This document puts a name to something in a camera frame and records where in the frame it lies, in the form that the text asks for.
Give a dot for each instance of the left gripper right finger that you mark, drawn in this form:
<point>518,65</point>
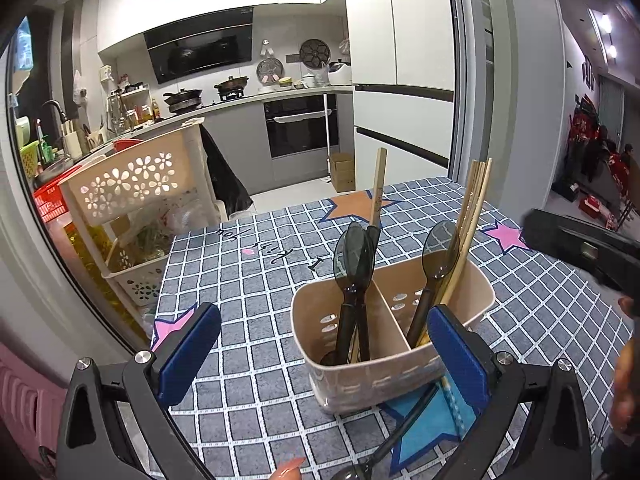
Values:
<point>467,357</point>

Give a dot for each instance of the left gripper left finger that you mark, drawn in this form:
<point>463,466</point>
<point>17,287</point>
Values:
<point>180,348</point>

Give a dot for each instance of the plain bamboo chopstick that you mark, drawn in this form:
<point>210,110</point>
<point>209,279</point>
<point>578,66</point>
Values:
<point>464,291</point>

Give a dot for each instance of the beige utensil holder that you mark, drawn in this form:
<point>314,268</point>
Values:
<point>394,368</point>

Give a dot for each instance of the dark translucent spoon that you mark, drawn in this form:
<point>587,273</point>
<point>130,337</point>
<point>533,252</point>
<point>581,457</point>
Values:
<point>363,471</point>
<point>353,275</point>
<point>440,254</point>

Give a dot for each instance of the speckled bamboo chopstick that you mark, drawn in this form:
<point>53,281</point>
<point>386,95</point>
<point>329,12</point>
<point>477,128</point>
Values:
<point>475,169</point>

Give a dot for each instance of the printed bamboo chopstick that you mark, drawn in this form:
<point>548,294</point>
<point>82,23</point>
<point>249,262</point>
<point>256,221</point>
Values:
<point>377,189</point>

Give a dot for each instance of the person's fingertip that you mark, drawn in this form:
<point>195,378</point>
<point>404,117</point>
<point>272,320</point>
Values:
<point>289,470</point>

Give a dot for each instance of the grey checked tablecloth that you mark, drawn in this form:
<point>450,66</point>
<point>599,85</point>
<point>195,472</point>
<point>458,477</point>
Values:
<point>250,408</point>

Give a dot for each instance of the pink plastic stool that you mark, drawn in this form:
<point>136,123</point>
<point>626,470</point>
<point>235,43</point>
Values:
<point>31,405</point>

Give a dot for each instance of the beige flower-cutout storage rack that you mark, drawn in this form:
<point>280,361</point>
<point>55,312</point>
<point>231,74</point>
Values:
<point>120,195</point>

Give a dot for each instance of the black hanging bag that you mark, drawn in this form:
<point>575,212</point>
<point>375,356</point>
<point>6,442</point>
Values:
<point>227,186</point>

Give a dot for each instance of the red plastic basket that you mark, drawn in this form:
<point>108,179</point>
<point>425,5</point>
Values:
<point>49,198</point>

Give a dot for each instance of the cardboard box on floor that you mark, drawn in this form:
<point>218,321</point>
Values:
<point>342,172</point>

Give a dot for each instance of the black wok on stove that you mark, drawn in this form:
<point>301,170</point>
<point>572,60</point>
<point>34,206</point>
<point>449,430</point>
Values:
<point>183,100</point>

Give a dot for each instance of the black built-in oven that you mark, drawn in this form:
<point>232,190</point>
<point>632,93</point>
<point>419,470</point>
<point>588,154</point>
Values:
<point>301,124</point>

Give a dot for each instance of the black pot on stove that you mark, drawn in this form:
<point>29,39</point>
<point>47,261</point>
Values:
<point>232,88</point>

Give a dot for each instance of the white refrigerator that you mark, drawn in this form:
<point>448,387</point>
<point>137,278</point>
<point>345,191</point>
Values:
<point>403,70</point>

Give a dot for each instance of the black range hood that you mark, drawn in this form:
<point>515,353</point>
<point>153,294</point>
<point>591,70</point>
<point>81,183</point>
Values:
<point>203,42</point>

